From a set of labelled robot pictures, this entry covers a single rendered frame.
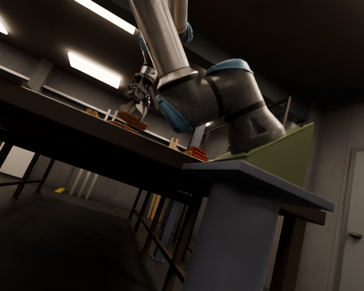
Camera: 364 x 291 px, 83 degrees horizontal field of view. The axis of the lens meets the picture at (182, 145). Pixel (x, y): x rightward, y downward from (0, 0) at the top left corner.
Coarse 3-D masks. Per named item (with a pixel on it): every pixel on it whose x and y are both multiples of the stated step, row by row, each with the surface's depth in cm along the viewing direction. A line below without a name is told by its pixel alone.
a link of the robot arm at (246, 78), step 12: (228, 60) 52; (240, 60) 52; (216, 72) 53; (228, 72) 51; (240, 72) 51; (252, 72) 54; (216, 84) 51; (228, 84) 51; (240, 84) 51; (252, 84) 52; (216, 96) 51; (228, 96) 51; (240, 96) 51; (252, 96) 51; (228, 108) 53; (240, 108) 51
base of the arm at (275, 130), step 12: (252, 108) 51; (264, 108) 52; (228, 120) 54; (240, 120) 52; (252, 120) 51; (264, 120) 50; (276, 120) 52; (228, 132) 56; (240, 132) 52; (252, 132) 50; (264, 132) 50; (276, 132) 50; (240, 144) 52; (252, 144) 50
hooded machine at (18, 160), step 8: (16, 152) 457; (24, 152) 464; (32, 152) 470; (8, 160) 450; (16, 160) 456; (24, 160) 462; (8, 168) 449; (16, 168) 455; (24, 168) 461; (8, 176) 451; (16, 176) 454
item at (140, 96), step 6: (138, 78) 90; (144, 78) 91; (150, 78) 91; (132, 84) 89; (138, 84) 86; (144, 84) 92; (150, 84) 94; (126, 90) 90; (132, 90) 87; (138, 90) 87; (144, 90) 89; (126, 96) 90; (132, 96) 87; (138, 96) 87; (144, 96) 90; (138, 102) 92
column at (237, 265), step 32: (224, 192) 47; (256, 192) 45; (288, 192) 41; (224, 224) 45; (256, 224) 43; (192, 256) 48; (224, 256) 42; (256, 256) 42; (192, 288) 44; (224, 288) 40; (256, 288) 42
